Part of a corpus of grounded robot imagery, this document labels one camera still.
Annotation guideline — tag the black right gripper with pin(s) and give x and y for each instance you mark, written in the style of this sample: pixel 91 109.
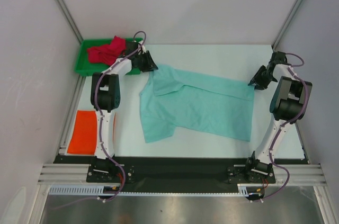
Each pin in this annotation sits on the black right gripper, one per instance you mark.
pixel 265 75

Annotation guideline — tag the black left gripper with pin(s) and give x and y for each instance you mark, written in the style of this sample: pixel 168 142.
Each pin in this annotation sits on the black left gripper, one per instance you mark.
pixel 150 65

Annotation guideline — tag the teal t shirt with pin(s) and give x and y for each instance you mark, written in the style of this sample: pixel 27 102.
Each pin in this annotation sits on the teal t shirt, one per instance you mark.
pixel 175 98

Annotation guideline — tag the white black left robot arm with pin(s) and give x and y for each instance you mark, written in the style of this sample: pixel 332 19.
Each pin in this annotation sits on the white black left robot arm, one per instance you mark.
pixel 106 98

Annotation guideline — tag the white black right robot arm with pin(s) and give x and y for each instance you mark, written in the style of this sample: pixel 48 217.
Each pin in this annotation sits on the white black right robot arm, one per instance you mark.
pixel 260 164

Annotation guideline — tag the red crumpled t shirt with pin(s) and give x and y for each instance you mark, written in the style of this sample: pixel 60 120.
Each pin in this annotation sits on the red crumpled t shirt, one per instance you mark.
pixel 107 53

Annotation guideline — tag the green plastic tray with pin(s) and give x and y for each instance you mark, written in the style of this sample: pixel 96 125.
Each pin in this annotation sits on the green plastic tray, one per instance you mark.
pixel 83 66

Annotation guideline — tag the orange folded t shirt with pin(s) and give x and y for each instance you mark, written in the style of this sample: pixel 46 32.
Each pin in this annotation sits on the orange folded t shirt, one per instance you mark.
pixel 89 137

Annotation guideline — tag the right side aluminium rail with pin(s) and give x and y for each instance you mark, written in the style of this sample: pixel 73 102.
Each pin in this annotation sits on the right side aluminium rail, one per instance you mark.
pixel 302 144

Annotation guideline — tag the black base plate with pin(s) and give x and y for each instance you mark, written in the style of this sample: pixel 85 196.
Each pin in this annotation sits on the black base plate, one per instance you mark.
pixel 171 175

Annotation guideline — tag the left side aluminium rail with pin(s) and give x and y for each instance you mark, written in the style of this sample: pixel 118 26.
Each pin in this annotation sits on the left side aluminium rail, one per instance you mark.
pixel 61 149

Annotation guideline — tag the right vertical aluminium post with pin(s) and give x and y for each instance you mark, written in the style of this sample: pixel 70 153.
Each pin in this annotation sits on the right vertical aluminium post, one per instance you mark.
pixel 287 22

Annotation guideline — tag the vertical aluminium post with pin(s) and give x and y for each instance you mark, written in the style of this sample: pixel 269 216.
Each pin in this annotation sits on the vertical aluminium post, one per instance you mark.
pixel 69 19
pixel 287 22

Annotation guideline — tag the left vertical aluminium post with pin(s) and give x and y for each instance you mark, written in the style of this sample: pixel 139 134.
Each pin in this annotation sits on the left vertical aluminium post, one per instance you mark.
pixel 69 19

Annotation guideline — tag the white slotted cable duct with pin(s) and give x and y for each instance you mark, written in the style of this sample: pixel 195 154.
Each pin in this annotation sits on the white slotted cable duct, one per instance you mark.
pixel 101 190

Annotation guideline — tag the aluminium frame rail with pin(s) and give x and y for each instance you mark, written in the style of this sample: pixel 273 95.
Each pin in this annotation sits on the aluminium frame rail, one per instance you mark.
pixel 300 175

